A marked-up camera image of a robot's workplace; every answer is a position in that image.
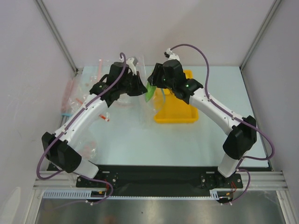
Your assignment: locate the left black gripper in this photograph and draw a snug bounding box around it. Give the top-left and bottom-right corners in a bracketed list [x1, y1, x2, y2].
[118, 71, 147, 97]

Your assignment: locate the green toy cucumber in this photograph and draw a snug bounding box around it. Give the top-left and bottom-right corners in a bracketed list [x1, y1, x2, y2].
[145, 82, 157, 103]

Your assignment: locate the clear blue-zipper bag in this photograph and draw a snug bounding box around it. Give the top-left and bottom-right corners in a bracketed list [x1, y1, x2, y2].
[114, 88, 166, 126]

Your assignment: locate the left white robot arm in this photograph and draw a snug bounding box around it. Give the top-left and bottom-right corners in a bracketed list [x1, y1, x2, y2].
[42, 57, 147, 187]

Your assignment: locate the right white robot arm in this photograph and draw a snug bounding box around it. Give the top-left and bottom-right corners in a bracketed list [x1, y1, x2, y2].
[148, 59, 257, 187]

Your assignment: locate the pile of spare zip bags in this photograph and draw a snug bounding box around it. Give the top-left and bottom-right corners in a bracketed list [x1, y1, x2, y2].
[62, 59, 112, 163]

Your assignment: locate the yellow plastic tray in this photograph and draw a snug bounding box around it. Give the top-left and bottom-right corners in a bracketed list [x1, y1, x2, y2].
[153, 69, 199, 124]

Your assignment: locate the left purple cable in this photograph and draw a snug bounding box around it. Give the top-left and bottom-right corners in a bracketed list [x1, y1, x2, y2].
[36, 52, 128, 207]

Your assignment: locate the purple cable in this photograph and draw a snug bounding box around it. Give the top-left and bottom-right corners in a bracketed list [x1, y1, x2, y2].
[36, 52, 128, 207]
[170, 43, 275, 206]

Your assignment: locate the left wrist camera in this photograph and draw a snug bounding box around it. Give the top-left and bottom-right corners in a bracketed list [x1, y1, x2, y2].
[126, 57, 138, 75]

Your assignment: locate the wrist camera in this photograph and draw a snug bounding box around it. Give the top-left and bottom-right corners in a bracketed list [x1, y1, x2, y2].
[164, 48, 180, 61]
[126, 57, 138, 75]

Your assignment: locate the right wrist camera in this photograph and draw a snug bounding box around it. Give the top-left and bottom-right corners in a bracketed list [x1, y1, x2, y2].
[164, 48, 180, 61]

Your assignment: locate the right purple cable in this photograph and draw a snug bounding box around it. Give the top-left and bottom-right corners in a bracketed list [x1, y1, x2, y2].
[170, 43, 275, 206]

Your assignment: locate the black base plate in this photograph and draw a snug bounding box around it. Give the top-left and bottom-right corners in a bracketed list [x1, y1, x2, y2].
[46, 164, 243, 197]

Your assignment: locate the aluminium frame rail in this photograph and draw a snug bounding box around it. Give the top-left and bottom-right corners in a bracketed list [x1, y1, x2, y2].
[34, 171, 288, 190]

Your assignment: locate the white slotted cable duct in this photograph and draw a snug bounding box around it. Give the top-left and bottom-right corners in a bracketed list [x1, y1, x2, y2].
[43, 189, 231, 200]

